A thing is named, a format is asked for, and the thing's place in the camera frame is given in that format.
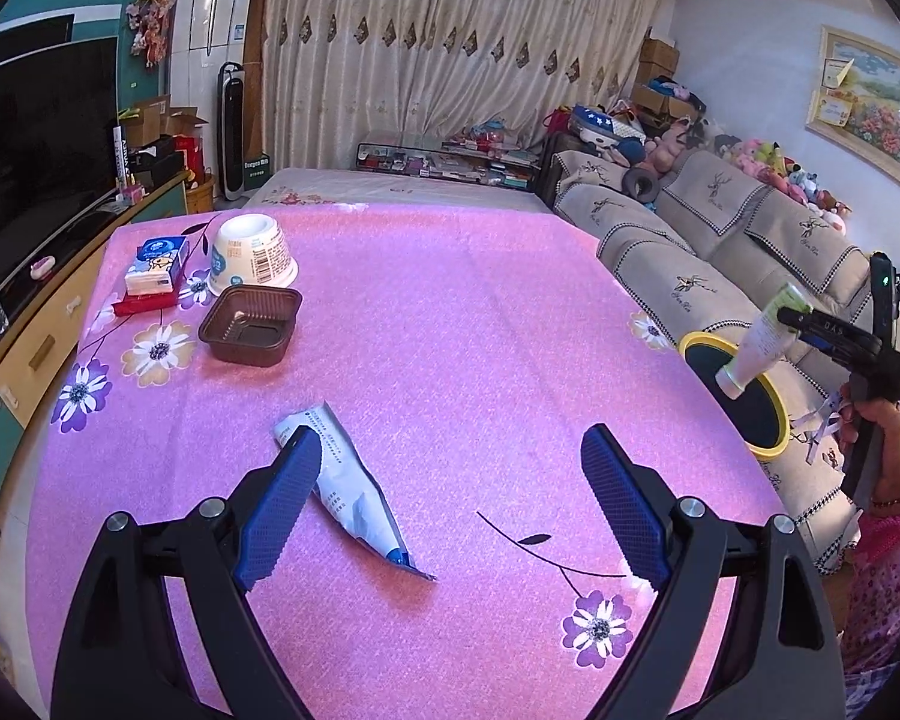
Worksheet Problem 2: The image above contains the person's right hand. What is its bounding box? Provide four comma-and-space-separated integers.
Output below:
832, 386, 900, 509

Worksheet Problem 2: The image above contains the white yogurt cup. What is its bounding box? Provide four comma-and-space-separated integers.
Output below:
205, 213, 302, 296

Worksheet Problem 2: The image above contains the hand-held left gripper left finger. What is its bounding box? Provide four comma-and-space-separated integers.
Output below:
51, 424, 323, 720

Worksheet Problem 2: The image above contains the black tower fan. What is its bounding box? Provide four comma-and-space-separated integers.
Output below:
217, 61, 248, 202

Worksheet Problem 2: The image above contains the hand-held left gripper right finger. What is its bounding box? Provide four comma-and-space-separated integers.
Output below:
579, 424, 848, 720

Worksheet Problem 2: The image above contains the person's right forearm pink sleeve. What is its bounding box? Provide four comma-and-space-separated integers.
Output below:
840, 481, 900, 680

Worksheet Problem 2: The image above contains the stack of cardboard boxes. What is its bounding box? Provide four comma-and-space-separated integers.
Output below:
631, 36, 697, 122

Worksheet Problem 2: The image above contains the framed floral painting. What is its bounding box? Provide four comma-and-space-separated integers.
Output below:
805, 24, 900, 187

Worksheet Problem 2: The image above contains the grey ring cushion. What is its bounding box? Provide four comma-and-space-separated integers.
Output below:
621, 163, 662, 205

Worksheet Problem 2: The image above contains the cream floral table cover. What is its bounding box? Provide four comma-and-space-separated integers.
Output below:
242, 166, 554, 215

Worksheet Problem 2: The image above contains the open cardboard box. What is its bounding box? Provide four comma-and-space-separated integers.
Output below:
161, 106, 211, 140

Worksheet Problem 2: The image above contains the brown plastic tray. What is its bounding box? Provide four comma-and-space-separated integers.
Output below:
196, 284, 304, 369

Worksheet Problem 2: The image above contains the yellow rimmed black bin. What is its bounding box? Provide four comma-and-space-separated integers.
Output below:
678, 330, 793, 460

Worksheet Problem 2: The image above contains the green label plastic bottle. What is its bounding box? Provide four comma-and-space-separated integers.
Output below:
715, 283, 808, 401

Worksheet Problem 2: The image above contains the blue tissue pack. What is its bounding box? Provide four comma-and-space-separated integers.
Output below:
124, 235, 189, 296

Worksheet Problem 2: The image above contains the white standing air conditioner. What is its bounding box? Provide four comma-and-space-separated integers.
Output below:
168, 0, 262, 201

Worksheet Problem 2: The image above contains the black rack of books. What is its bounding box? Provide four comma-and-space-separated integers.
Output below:
355, 136, 550, 194

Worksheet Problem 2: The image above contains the artificial flower decoration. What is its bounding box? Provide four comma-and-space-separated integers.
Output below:
124, 0, 178, 70

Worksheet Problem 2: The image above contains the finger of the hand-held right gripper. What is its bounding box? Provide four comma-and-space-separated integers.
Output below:
775, 306, 822, 337

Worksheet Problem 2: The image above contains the black flat television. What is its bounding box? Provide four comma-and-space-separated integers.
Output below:
0, 35, 122, 320

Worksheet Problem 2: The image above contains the teal yellow television cabinet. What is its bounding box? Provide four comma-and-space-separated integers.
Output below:
0, 171, 197, 560

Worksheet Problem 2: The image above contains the blue star plush shoe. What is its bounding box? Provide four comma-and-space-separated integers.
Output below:
572, 103, 620, 140

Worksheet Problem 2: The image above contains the pink floral tablecloth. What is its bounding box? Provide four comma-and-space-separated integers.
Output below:
26, 206, 790, 720

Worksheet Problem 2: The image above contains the pile of plush toys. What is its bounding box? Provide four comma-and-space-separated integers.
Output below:
711, 133, 854, 232

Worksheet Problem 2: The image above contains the purple ruffled cloth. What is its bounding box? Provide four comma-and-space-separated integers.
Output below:
791, 386, 850, 470

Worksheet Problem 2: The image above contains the grey embroidered sofa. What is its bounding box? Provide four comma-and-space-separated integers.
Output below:
550, 148, 900, 578

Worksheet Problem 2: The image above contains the white blue snack wrapper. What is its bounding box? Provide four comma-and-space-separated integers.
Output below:
271, 400, 438, 584

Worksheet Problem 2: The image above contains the flat red box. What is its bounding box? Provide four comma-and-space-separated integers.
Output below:
110, 288, 182, 317

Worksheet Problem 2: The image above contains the beige patterned curtain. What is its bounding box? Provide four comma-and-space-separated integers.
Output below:
258, 0, 678, 175

